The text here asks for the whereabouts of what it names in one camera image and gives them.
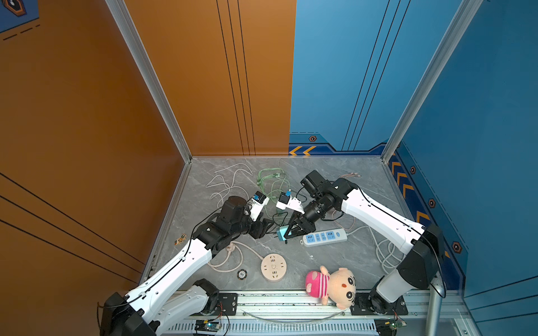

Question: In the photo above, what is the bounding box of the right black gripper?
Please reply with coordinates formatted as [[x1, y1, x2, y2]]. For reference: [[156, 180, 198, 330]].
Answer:
[[282, 195, 329, 237]]

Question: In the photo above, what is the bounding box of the black usb cable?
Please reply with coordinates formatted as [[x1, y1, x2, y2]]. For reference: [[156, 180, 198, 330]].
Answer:
[[270, 197, 308, 230]]

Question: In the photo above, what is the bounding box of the teal charger with black cable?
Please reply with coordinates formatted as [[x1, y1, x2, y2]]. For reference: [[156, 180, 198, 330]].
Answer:
[[276, 225, 289, 243]]

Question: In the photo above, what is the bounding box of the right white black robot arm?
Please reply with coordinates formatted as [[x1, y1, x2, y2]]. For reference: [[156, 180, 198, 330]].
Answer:
[[280, 170, 445, 314]]

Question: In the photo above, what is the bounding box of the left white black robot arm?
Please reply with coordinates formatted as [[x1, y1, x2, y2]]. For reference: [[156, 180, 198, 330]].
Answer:
[[97, 192, 270, 335]]

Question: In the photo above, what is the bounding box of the white blue power strip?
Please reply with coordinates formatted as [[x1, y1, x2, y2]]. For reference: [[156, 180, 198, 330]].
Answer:
[[302, 228, 347, 247]]

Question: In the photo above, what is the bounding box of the round pink power socket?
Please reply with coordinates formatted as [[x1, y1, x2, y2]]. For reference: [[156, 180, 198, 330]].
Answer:
[[261, 253, 287, 282]]

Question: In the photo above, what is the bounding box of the pink plush doll toy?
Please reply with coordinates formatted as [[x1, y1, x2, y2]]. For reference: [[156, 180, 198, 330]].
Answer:
[[305, 266, 357, 310]]

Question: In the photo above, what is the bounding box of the left green circuit board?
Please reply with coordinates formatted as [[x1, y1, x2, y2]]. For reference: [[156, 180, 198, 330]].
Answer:
[[193, 320, 225, 335]]

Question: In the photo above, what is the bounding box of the green circuit board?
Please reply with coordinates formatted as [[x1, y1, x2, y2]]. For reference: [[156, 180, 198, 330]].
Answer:
[[374, 320, 407, 336], [193, 320, 225, 335]]

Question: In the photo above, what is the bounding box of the right green circuit board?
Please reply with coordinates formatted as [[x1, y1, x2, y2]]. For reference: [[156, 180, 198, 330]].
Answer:
[[374, 320, 407, 336]]

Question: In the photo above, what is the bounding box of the silver metal pole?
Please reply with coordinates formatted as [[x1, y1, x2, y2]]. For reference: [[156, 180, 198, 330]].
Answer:
[[425, 272, 446, 336]]

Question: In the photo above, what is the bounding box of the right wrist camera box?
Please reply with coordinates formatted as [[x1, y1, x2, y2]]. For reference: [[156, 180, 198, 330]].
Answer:
[[276, 190, 304, 214]]

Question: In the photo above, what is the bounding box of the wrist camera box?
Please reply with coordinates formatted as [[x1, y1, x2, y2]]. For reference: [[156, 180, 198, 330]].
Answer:
[[276, 190, 304, 214], [246, 191, 269, 222]]

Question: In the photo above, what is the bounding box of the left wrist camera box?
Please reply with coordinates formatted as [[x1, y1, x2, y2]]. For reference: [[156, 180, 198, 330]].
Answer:
[[246, 191, 269, 222]]

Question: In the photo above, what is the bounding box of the green multi-head cable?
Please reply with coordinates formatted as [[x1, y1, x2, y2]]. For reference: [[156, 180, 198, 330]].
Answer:
[[256, 167, 295, 211]]

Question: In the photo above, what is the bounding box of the white usb cable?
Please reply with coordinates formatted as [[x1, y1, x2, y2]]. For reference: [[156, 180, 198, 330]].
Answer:
[[205, 162, 255, 209]]

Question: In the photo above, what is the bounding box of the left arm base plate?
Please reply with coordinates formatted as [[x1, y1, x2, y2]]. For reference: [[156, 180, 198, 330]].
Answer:
[[194, 293, 238, 317]]

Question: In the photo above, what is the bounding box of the aluminium front rail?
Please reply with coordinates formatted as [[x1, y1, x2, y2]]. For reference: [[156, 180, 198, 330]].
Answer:
[[165, 290, 480, 335]]

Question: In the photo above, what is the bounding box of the white power strip cord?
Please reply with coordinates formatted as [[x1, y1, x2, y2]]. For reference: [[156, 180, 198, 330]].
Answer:
[[346, 224, 406, 276]]

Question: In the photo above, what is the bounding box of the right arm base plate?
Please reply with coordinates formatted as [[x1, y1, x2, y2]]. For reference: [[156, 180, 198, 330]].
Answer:
[[350, 292, 409, 316]]

